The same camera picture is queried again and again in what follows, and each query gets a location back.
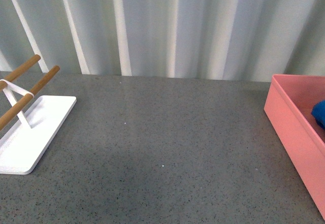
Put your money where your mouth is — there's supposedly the blue microfiber cloth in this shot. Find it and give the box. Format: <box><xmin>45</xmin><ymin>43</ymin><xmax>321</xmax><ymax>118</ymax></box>
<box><xmin>311</xmin><ymin>100</ymin><xmax>325</xmax><ymax>129</ymax></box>

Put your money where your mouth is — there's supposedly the white towel rack stand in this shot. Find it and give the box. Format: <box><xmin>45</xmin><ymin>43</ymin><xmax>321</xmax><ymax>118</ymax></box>
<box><xmin>1</xmin><ymin>54</ymin><xmax>77</xmax><ymax>175</ymax></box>

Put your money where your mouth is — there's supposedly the pink plastic bin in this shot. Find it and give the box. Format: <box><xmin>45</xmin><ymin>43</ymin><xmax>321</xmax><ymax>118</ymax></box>
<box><xmin>264</xmin><ymin>74</ymin><xmax>324</xmax><ymax>215</ymax></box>

